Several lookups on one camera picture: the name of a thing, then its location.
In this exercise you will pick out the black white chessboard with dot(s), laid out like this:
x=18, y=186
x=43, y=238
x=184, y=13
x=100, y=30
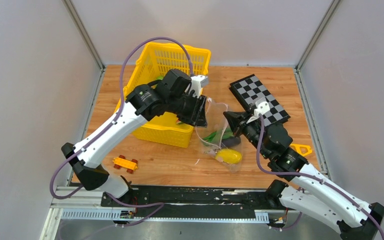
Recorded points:
x=249, y=89

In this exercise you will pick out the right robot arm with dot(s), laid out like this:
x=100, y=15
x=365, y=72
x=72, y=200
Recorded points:
x=301, y=186

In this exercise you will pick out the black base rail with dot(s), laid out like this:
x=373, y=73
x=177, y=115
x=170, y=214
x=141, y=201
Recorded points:
x=175, y=204

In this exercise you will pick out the orange plastic handle piece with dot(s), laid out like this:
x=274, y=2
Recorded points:
x=302, y=149

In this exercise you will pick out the purple eggplant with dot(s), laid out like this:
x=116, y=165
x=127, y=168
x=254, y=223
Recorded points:
x=230, y=142

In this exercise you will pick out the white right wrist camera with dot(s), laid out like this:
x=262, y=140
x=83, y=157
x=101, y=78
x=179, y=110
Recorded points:
x=261, y=107

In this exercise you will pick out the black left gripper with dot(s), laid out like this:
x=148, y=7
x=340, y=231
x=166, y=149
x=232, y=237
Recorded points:
x=201, y=120

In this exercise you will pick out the clear zip top bag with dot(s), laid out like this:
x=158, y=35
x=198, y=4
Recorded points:
x=216, y=121

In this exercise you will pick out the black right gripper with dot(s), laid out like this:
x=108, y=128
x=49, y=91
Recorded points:
x=234, y=119

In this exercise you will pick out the yellow plastic basket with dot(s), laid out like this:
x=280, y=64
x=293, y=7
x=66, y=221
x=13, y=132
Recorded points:
x=155, y=60

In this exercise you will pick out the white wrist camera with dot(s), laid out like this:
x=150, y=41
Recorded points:
x=261, y=107
x=198, y=82

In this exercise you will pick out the green bean pod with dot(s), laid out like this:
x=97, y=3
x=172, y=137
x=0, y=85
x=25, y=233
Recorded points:
x=215, y=136

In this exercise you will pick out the yellow toy car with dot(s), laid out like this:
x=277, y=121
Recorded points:
x=121, y=162

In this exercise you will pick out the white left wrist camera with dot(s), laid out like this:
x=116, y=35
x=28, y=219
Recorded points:
x=198, y=82

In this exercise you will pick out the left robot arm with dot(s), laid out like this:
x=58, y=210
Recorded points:
x=176, y=93

